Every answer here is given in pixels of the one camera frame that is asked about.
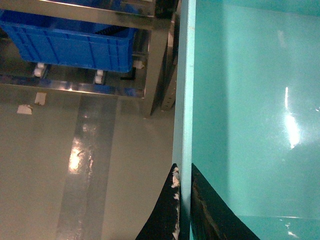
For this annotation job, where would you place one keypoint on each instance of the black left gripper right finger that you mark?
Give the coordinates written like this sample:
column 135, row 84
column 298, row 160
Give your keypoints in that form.
column 210, row 217

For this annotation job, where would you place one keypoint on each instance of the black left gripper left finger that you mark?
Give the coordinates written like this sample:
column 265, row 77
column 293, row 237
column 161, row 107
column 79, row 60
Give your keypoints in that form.
column 164, row 220

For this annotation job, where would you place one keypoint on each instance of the teal plastic bin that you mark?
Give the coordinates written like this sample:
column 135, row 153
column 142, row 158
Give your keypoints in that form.
column 247, row 112

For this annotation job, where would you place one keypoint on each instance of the blue bin lower left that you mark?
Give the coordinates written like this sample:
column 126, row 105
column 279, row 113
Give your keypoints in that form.
column 66, row 42

